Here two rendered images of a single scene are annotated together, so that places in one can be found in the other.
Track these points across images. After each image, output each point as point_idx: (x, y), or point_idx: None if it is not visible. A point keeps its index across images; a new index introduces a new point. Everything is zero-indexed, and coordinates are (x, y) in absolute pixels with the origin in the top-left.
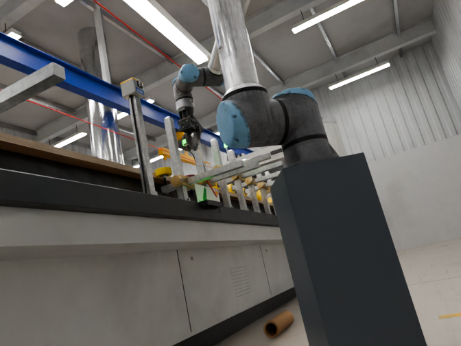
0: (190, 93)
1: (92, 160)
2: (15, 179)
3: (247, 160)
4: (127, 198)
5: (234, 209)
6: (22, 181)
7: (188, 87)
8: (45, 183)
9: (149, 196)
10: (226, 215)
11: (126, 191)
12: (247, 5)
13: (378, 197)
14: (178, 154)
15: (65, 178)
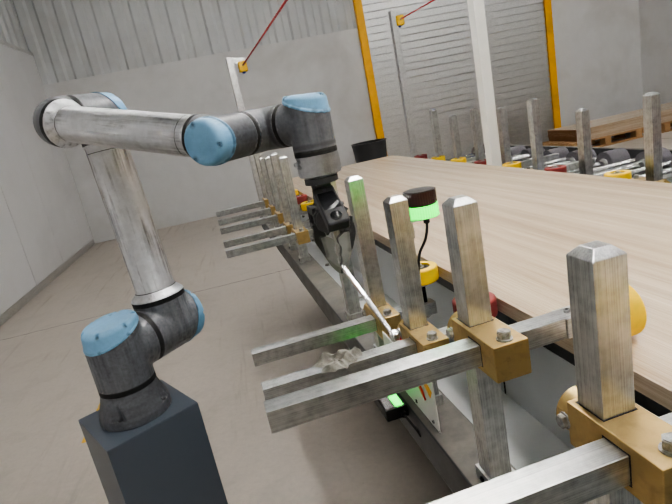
0: (291, 143)
1: (376, 237)
2: (303, 276)
3: (365, 370)
4: (328, 310)
5: (469, 486)
6: (304, 278)
7: (274, 149)
8: (307, 281)
9: (337, 318)
10: (436, 460)
11: (327, 304)
12: (77, 141)
13: (93, 461)
14: (361, 264)
15: (386, 249)
